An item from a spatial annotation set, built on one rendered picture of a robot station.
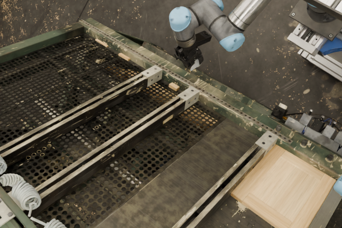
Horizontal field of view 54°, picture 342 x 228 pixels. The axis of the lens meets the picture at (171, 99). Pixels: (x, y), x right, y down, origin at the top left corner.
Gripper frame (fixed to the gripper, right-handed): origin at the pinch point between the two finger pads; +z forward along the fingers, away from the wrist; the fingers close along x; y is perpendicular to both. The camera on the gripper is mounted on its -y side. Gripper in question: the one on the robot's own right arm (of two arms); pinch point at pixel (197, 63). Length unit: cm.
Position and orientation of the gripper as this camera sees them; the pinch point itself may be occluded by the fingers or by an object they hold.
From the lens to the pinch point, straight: 146.2
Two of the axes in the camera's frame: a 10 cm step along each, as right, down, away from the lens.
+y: -7.1, 6.9, -1.6
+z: 2.0, 4.1, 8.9
